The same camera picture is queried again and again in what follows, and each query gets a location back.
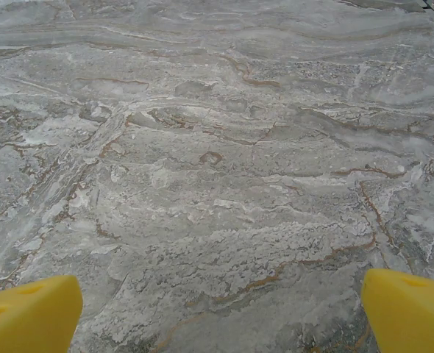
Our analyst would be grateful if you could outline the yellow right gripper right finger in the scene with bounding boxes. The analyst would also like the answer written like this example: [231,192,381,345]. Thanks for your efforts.
[361,268,434,353]

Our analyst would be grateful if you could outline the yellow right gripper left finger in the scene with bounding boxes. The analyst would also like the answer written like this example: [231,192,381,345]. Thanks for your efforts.
[0,274,84,353]

